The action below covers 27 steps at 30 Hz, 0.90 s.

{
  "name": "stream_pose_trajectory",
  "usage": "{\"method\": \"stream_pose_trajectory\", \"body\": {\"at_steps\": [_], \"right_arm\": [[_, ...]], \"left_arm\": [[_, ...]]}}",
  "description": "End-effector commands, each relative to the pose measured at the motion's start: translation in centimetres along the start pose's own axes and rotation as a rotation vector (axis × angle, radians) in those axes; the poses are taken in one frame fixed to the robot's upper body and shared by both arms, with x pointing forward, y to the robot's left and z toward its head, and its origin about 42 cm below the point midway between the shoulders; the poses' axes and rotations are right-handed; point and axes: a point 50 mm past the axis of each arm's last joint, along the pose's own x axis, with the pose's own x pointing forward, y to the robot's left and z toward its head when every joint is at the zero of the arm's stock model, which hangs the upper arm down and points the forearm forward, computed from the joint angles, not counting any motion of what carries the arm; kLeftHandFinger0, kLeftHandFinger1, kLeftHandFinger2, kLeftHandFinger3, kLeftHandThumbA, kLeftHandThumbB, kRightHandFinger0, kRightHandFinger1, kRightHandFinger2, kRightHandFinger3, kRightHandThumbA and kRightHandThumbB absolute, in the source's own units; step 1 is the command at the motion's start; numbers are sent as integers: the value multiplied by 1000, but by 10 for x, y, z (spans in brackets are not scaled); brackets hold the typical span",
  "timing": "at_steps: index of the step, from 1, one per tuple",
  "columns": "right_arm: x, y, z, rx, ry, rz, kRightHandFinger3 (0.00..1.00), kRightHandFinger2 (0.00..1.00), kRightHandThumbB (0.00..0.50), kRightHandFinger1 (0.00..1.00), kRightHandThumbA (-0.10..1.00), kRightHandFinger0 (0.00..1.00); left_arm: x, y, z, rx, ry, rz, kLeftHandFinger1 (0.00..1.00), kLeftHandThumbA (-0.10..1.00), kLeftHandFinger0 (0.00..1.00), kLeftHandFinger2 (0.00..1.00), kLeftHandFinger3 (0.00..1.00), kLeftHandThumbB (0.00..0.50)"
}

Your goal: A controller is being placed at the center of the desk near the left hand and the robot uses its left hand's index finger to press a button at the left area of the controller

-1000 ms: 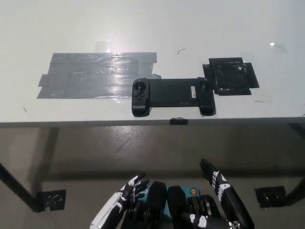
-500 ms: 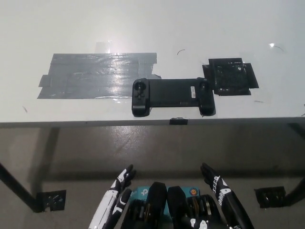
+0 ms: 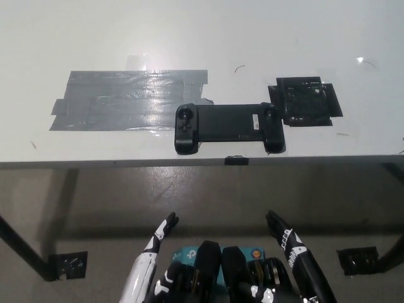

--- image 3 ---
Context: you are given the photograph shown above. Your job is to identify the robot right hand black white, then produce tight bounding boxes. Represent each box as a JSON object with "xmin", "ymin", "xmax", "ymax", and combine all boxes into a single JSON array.
[{"xmin": 249, "ymin": 210, "xmax": 338, "ymax": 303}]

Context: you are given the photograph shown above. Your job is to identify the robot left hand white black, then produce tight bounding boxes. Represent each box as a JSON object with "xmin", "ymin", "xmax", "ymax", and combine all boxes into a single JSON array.
[{"xmin": 119, "ymin": 211, "xmax": 182, "ymax": 303}]

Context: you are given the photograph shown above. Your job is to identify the black mobile game controller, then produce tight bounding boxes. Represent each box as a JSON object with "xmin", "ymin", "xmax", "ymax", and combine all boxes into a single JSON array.
[{"xmin": 174, "ymin": 101, "xmax": 287, "ymax": 156}]

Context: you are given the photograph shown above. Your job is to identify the black table leg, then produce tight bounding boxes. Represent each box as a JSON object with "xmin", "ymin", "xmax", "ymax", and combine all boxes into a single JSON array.
[
  {"xmin": 0, "ymin": 214, "xmax": 61, "ymax": 282},
  {"xmin": 375, "ymin": 233, "xmax": 404, "ymax": 274}
]

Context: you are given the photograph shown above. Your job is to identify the black tape square patch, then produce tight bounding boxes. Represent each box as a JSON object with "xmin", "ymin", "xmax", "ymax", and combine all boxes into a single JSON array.
[{"xmin": 267, "ymin": 76, "xmax": 344, "ymax": 128}]

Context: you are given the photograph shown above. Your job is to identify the grey duct tape patch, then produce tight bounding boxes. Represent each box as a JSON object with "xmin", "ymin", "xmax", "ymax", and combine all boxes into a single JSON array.
[{"xmin": 47, "ymin": 69, "xmax": 216, "ymax": 133}]

